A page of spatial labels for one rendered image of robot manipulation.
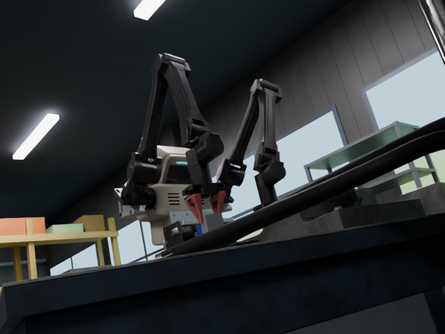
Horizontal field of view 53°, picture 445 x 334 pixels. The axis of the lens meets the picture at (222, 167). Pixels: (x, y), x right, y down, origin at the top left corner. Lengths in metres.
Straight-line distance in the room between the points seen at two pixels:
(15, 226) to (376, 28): 4.98
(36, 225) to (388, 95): 4.77
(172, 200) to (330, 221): 0.88
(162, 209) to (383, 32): 3.23
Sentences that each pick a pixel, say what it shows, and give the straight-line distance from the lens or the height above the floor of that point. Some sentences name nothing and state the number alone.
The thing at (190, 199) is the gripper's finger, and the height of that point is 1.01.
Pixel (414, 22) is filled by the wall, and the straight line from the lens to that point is 4.35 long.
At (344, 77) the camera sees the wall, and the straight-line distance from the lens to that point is 4.56.
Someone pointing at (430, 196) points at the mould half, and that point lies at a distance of 1.33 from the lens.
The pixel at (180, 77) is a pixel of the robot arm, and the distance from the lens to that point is 1.45.
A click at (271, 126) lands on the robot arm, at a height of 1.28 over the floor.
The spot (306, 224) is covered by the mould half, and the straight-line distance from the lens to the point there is 1.02.
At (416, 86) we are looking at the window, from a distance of 4.17.
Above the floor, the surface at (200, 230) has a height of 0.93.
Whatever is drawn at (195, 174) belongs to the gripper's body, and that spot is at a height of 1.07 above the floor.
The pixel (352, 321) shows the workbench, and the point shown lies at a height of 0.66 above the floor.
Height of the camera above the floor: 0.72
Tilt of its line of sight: 17 degrees up
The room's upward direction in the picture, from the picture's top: 13 degrees counter-clockwise
